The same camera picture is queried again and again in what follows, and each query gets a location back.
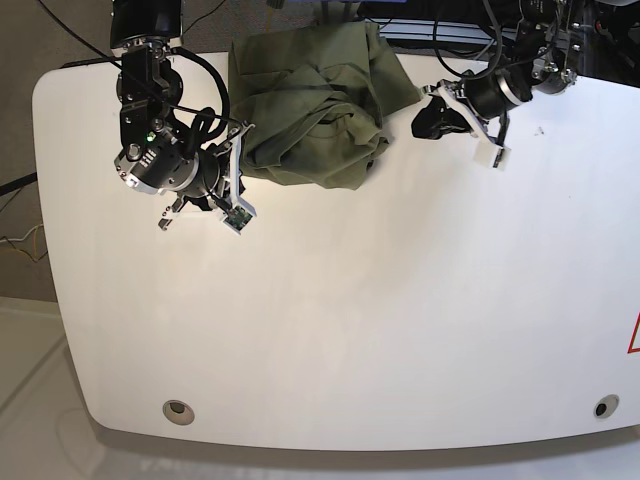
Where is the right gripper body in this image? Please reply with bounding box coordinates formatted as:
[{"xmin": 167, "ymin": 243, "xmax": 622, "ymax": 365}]
[{"xmin": 158, "ymin": 122, "xmax": 255, "ymax": 231}]

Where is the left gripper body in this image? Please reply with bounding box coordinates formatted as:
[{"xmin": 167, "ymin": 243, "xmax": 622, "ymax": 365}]
[{"xmin": 421, "ymin": 77, "xmax": 513, "ymax": 146}]

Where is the olive green T-shirt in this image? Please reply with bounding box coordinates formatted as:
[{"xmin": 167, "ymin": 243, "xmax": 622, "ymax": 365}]
[{"xmin": 228, "ymin": 22, "xmax": 421, "ymax": 190}]

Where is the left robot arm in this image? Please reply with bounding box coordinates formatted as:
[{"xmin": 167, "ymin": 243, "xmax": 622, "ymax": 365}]
[{"xmin": 411, "ymin": 1, "xmax": 580, "ymax": 155}]

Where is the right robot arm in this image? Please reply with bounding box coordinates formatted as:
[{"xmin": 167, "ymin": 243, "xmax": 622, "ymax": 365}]
[{"xmin": 110, "ymin": 0, "xmax": 256, "ymax": 233}]

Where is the left table grommet hole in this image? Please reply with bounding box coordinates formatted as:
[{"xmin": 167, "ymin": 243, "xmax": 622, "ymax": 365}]
[{"xmin": 162, "ymin": 400, "xmax": 195, "ymax": 426}]

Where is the table grommet hole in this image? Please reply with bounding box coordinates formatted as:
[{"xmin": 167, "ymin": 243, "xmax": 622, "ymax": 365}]
[
  {"xmin": 593, "ymin": 394, "xmax": 620, "ymax": 419},
  {"xmin": 162, "ymin": 400, "xmax": 195, "ymax": 426}
]

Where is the red triangle warning sticker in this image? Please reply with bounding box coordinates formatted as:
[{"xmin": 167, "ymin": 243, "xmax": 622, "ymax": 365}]
[{"xmin": 627, "ymin": 315, "xmax": 640, "ymax": 354}]

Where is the right table grommet hole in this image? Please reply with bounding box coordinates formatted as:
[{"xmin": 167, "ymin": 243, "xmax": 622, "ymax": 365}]
[{"xmin": 593, "ymin": 394, "xmax": 620, "ymax": 419}]

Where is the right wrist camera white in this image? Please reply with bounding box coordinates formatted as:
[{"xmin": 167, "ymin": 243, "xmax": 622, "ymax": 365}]
[{"xmin": 222, "ymin": 205, "xmax": 256, "ymax": 235}]

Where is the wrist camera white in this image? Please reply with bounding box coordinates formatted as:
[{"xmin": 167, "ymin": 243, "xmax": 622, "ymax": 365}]
[
  {"xmin": 473, "ymin": 142, "xmax": 511, "ymax": 170},
  {"xmin": 222, "ymin": 205, "xmax": 256, "ymax": 235}
]

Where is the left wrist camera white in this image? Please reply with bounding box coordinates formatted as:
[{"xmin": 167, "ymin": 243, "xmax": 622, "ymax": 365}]
[{"xmin": 473, "ymin": 142, "xmax": 511, "ymax": 170}]

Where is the aluminium frame rail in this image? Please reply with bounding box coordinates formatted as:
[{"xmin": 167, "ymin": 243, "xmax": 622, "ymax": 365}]
[{"xmin": 357, "ymin": 17, "xmax": 496, "ymax": 53}]

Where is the black looped cable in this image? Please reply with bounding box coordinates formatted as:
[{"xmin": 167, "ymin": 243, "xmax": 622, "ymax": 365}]
[{"xmin": 432, "ymin": 0, "xmax": 506, "ymax": 81}]

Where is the yellow cable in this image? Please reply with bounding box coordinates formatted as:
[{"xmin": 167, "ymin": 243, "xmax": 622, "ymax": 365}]
[{"xmin": 0, "ymin": 224, "xmax": 49, "ymax": 266}]

